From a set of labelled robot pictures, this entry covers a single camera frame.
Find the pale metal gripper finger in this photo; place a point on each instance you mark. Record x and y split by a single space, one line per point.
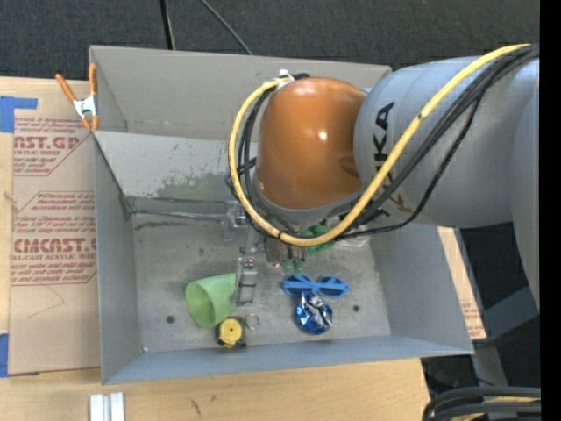
246 283
236 223

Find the grey metal bin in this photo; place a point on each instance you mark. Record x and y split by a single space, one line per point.
175 252

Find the blue sunglasses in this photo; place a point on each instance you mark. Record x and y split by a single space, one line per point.
315 285

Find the yellow and black tape measure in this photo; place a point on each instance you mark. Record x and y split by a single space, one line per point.
229 332

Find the brown cardboard board red print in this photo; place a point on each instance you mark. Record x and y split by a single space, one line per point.
52 235

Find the green plastic cup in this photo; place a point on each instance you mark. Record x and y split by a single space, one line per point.
206 298

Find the blue crumpled foil packet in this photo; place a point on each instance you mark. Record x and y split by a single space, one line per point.
312 316

